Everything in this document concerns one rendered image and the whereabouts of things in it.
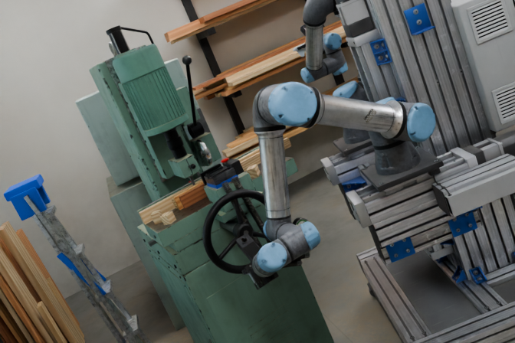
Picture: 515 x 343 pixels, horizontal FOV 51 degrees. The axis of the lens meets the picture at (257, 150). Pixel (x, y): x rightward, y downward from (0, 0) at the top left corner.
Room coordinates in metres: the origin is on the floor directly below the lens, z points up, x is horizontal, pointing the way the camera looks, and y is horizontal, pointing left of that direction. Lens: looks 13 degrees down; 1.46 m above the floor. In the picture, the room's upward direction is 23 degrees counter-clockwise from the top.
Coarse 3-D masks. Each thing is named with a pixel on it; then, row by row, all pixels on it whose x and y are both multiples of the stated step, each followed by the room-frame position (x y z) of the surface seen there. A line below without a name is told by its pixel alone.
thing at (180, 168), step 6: (186, 156) 2.02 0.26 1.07; (192, 156) 2.00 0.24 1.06; (174, 162) 2.02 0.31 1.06; (180, 162) 1.98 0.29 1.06; (186, 162) 1.99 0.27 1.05; (192, 162) 2.00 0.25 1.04; (174, 168) 2.06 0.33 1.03; (180, 168) 1.98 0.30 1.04; (186, 168) 1.99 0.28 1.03; (198, 168) 2.00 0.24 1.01; (174, 174) 2.10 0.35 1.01; (180, 174) 2.01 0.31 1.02; (186, 174) 1.98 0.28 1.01; (192, 174) 1.99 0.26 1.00
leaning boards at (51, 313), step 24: (0, 240) 3.19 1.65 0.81; (24, 240) 3.34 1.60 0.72; (0, 264) 2.74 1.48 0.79; (24, 264) 2.98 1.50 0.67; (0, 288) 2.72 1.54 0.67; (24, 288) 2.83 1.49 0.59; (48, 288) 3.11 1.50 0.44; (0, 312) 2.70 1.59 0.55; (24, 312) 2.73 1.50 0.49; (48, 312) 2.80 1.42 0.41; (72, 312) 3.44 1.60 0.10; (0, 336) 2.71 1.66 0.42; (24, 336) 2.77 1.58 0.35; (48, 336) 2.75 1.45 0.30; (72, 336) 2.99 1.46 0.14
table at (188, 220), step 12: (288, 168) 2.01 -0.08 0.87; (252, 180) 1.95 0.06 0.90; (192, 204) 1.96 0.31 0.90; (204, 204) 1.90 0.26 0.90; (180, 216) 1.88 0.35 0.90; (192, 216) 1.85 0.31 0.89; (204, 216) 1.86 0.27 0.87; (216, 216) 1.84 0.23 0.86; (228, 216) 1.80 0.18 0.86; (156, 228) 1.85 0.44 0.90; (168, 228) 1.81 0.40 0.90; (180, 228) 1.83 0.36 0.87; (192, 228) 1.84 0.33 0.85; (156, 240) 1.88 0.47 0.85; (168, 240) 1.80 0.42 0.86
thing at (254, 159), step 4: (284, 140) 2.19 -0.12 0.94; (288, 140) 2.20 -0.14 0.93; (284, 144) 2.19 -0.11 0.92; (288, 144) 2.19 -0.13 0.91; (284, 148) 2.18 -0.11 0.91; (252, 156) 2.14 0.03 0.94; (256, 156) 2.13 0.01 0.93; (244, 160) 2.13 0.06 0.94; (248, 160) 2.12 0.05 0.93; (252, 160) 2.13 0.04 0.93; (256, 160) 2.13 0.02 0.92; (260, 160) 2.14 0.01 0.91; (244, 164) 2.11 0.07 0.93; (248, 164) 2.12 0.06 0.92; (252, 164) 2.12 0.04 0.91; (244, 168) 2.11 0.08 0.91; (172, 200) 1.99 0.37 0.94; (176, 208) 1.99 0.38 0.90
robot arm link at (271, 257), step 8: (264, 248) 1.35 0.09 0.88; (272, 248) 1.35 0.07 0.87; (280, 248) 1.35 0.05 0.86; (256, 256) 1.41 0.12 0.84; (264, 256) 1.34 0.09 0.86; (272, 256) 1.34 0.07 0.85; (280, 256) 1.34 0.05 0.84; (288, 256) 1.37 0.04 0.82; (256, 264) 1.40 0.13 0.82; (264, 264) 1.33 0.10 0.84; (272, 264) 1.33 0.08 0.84; (280, 264) 1.33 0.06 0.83; (264, 272) 1.38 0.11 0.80; (272, 272) 1.35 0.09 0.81
